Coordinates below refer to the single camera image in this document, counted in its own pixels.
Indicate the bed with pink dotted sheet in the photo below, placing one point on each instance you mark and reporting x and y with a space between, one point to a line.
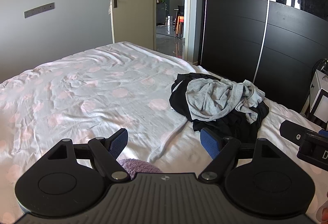
89 90

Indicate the purple fuzzy garment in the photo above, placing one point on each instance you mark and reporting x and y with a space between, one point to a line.
139 167

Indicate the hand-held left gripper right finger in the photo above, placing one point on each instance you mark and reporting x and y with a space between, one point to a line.
210 143

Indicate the white bedside table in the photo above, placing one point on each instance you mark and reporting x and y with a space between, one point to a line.
319 101

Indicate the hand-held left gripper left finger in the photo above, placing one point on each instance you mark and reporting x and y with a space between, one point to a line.
119 140

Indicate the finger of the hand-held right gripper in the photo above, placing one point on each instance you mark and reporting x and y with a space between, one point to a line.
292 130

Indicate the grey wall switch panel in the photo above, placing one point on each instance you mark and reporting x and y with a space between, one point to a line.
38 10

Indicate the beige door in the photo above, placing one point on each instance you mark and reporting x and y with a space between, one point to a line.
133 8

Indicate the dining chairs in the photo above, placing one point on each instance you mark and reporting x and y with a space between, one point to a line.
180 20

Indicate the dark sideboard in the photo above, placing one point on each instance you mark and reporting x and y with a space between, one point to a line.
161 15

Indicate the grey shirt with black sleeves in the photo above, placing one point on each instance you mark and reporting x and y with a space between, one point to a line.
212 98

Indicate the black sliding wardrobe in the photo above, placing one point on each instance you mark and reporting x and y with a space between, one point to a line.
281 34

